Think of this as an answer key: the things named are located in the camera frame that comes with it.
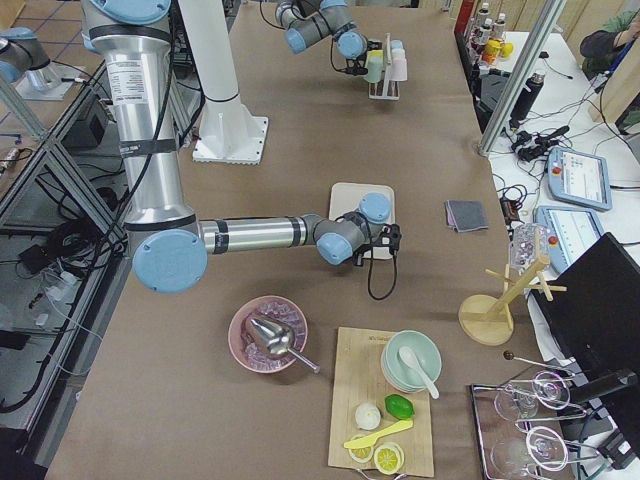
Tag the clear wine glass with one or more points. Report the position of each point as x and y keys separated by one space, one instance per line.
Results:
x=536 y=454

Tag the black monitor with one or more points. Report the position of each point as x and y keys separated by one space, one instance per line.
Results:
x=596 y=320

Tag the pink bottom stacked bowl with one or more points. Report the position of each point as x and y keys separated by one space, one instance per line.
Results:
x=400 y=376

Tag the black water bottle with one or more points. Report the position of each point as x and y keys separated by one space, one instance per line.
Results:
x=528 y=95

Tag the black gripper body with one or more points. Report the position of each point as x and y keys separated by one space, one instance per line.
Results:
x=358 y=65
x=363 y=252

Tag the yellow plastic knife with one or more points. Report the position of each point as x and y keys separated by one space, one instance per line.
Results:
x=371 y=439

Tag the green cup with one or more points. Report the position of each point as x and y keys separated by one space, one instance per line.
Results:
x=374 y=66

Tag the pink cup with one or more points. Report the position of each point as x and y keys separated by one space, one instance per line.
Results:
x=399 y=69

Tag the white rabbit tray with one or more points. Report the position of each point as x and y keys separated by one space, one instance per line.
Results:
x=346 y=197

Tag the metal ice scoop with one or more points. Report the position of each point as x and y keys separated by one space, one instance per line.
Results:
x=276 y=339

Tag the lemon half slice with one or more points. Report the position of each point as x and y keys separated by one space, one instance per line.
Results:
x=388 y=458

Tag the cream white cup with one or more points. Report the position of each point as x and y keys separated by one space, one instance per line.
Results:
x=398 y=54

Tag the white wire cup rack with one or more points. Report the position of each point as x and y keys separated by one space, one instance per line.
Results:
x=385 y=89

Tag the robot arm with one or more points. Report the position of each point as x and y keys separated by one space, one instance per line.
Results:
x=306 y=23
x=170 y=245

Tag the grey folded cloth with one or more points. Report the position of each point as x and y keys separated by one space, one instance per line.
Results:
x=465 y=216

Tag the crystal glass on stand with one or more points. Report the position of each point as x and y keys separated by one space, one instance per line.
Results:
x=528 y=242

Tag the blue teach pendant far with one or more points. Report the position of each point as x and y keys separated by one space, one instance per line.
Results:
x=579 y=178

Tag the black glass rack tray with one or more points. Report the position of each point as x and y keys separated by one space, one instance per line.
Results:
x=517 y=406

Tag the aluminium frame post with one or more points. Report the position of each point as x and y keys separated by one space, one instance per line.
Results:
x=524 y=65

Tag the white ceramic spoon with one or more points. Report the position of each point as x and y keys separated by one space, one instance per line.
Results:
x=409 y=357

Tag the blue teach pendant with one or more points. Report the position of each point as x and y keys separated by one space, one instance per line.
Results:
x=571 y=232
x=579 y=178

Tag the blue teach pendant near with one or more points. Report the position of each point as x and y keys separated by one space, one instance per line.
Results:
x=571 y=232

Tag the green lime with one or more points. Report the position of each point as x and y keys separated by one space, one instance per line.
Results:
x=399 y=407

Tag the pink bowl with ice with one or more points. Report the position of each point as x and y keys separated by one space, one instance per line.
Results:
x=244 y=349

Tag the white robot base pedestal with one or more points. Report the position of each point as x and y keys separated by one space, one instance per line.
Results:
x=228 y=132

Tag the wooden mug tree stand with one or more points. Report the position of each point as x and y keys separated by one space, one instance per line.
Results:
x=487 y=319

